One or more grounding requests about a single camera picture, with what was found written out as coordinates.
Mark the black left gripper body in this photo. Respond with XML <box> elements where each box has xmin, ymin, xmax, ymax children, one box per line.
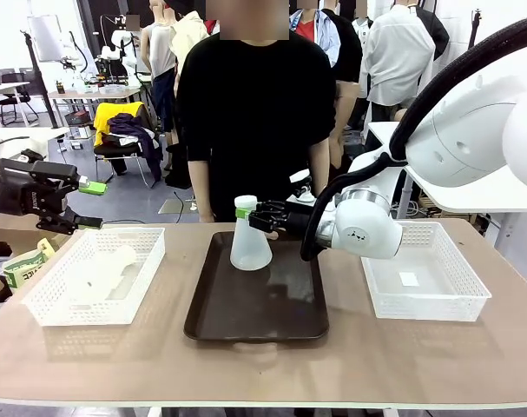
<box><xmin>0</xmin><ymin>172</ymin><xmax>69</xmax><ymax>219</ymax></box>

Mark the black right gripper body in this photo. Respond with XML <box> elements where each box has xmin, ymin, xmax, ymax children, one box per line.
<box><xmin>282</xmin><ymin>202</ymin><xmax>319</xmax><ymax>241</ymax></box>

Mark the person's right forearm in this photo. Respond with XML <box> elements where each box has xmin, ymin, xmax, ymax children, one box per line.
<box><xmin>188</xmin><ymin>159</ymin><xmax>215</xmax><ymax>214</ymax></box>

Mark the person's left forearm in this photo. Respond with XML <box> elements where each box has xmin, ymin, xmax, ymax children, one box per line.
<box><xmin>307</xmin><ymin>139</ymin><xmax>333</xmax><ymax>199</ymax></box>

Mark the brown cardboard box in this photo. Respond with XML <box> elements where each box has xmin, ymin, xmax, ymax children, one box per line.
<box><xmin>0</xmin><ymin>214</ymin><xmax>69</xmax><ymax>258</ymax></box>

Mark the black metal chair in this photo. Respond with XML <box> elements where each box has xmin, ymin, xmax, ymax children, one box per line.
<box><xmin>92</xmin><ymin>102</ymin><xmax>161</xmax><ymax>189</ymax></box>

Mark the green and white carton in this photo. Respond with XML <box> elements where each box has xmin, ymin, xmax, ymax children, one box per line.
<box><xmin>2</xmin><ymin>237</ymin><xmax>56</xmax><ymax>291</ymax></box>

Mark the yellow cloth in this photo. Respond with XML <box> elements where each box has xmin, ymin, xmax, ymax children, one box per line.
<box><xmin>93</xmin><ymin>101</ymin><xmax>146</xmax><ymax>148</ymax></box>

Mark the dark brown plastic tray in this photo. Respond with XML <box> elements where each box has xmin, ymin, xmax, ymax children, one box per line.
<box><xmin>183</xmin><ymin>230</ymin><xmax>330</xmax><ymax>348</ymax></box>

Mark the white perforated plastic basket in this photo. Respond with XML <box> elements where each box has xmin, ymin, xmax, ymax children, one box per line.
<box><xmin>22</xmin><ymin>226</ymin><xmax>167</xmax><ymax>328</ymax></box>
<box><xmin>360</xmin><ymin>220</ymin><xmax>493</xmax><ymax>322</ymax></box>

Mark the black office chair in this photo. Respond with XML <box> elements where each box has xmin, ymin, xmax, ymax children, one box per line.
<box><xmin>0</xmin><ymin>67</ymin><xmax>40</xmax><ymax>128</ymax></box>

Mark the cluttered wooden work table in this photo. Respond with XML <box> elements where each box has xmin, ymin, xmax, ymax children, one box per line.
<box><xmin>47</xmin><ymin>83</ymin><xmax>143</xmax><ymax>128</ymax></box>

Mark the dark purple garment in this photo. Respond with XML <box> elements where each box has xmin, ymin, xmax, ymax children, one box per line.
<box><xmin>108</xmin><ymin>112</ymin><xmax>165</xmax><ymax>182</ymax></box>

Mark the black light stand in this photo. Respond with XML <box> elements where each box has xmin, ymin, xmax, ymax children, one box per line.
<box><xmin>20</xmin><ymin>29</ymin><xmax>59</xmax><ymax>130</ymax></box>

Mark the person in black shirt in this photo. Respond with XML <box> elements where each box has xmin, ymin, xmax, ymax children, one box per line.
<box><xmin>175</xmin><ymin>0</ymin><xmax>339</xmax><ymax>223</ymax></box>

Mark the white softbox light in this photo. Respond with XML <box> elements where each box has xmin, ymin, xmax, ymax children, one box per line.
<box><xmin>27</xmin><ymin>14</ymin><xmax>65</xmax><ymax>63</ymax></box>

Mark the mannequin in white tank top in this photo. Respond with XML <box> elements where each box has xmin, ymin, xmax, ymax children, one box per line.
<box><xmin>140</xmin><ymin>0</ymin><xmax>178</xmax><ymax>171</ymax></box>

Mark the white side table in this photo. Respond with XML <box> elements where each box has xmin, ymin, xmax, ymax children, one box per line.
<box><xmin>366</xmin><ymin>120</ymin><xmax>527</xmax><ymax>221</ymax></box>

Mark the person in red shirt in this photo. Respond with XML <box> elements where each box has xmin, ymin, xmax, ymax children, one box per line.
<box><xmin>288</xmin><ymin>6</ymin><xmax>343</xmax><ymax>69</ymax></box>

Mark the mannequin in cream shirt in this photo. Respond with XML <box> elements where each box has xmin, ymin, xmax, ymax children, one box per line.
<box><xmin>170</xmin><ymin>9</ymin><xmax>211</xmax><ymax>90</ymax></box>

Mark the mannequin in white shirt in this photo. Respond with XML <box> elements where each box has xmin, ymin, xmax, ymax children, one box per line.
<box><xmin>359</xmin><ymin>2</ymin><xmax>438</xmax><ymax>123</ymax></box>

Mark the mannequin in black jacket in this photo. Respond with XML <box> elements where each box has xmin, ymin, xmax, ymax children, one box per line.
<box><xmin>414</xmin><ymin>4</ymin><xmax>451</xmax><ymax>63</ymax></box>

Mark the black tripod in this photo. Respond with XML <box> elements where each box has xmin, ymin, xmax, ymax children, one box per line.
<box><xmin>467</xmin><ymin>9</ymin><xmax>484</xmax><ymax>50</ymax></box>

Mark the black floor cable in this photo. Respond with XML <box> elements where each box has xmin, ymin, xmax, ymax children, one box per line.
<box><xmin>170</xmin><ymin>190</ymin><xmax>198</xmax><ymax>215</ymax></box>

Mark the black braided cable sleeve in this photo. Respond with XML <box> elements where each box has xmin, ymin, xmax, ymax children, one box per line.
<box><xmin>300</xmin><ymin>14</ymin><xmax>527</xmax><ymax>262</ymax></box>

